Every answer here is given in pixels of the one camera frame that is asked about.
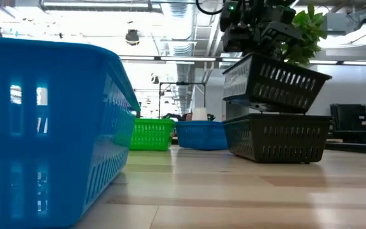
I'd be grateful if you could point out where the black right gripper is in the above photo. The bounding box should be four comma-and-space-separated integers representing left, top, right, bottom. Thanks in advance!
219, 0, 303, 55

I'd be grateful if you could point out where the black plastic basket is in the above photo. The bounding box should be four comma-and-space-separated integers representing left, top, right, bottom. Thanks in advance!
222, 113, 333, 164
222, 52, 332, 115

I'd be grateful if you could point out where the green leafy plant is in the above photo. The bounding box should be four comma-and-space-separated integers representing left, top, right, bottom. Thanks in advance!
281, 3, 329, 67

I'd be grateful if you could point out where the ceiling light strip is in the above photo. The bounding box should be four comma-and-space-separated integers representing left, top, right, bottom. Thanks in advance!
119, 55, 217, 62
309, 60, 366, 66

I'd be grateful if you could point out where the black background cart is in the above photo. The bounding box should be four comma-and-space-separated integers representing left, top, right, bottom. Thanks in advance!
329, 103, 366, 144

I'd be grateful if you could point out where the white cup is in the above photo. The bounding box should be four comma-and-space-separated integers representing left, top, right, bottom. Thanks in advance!
191, 107, 208, 121

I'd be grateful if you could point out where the blue plastic basket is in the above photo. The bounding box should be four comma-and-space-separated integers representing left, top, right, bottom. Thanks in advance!
0, 35, 142, 229
175, 120, 229, 151

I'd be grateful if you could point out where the green plastic basket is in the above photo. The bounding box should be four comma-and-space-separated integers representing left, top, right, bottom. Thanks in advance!
129, 118, 177, 152

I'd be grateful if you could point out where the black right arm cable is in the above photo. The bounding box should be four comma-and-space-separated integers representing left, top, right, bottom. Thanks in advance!
195, 0, 227, 16

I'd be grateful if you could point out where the silver ventilation duct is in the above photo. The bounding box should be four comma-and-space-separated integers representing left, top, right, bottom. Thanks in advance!
170, 3, 196, 106

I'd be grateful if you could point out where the black background metal frame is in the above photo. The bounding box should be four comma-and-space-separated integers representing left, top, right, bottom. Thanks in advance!
158, 81, 207, 119

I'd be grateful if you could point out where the black aluminium table frame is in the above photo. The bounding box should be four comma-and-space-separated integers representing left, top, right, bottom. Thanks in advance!
325, 141, 366, 156

